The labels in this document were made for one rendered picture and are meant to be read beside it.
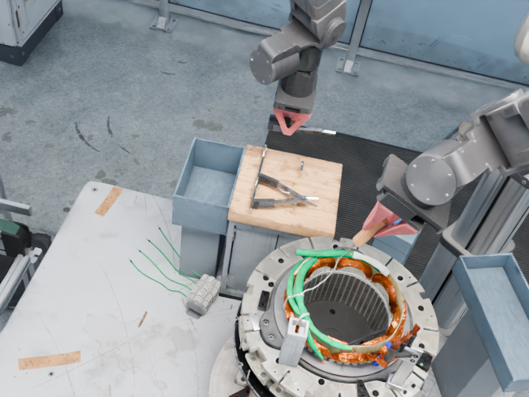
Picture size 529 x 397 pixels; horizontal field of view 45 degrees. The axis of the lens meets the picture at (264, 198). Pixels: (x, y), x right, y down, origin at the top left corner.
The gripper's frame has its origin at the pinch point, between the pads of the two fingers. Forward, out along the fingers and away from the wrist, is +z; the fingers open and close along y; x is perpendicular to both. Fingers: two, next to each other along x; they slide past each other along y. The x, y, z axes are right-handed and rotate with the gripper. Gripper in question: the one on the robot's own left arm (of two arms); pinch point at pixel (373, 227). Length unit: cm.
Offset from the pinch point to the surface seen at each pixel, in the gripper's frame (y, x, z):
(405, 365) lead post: 15.9, -7.8, 10.4
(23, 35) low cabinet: -118, 159, 161
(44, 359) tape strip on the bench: -25, -8, 69
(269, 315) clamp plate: -1.0, -3.4, 23.9
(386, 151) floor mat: 47, 179, 105
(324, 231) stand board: 2.6, 20.1, 24.1
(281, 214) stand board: -5.4, 20.5, 27.3
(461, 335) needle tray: 35.6, 18.8, 23.7
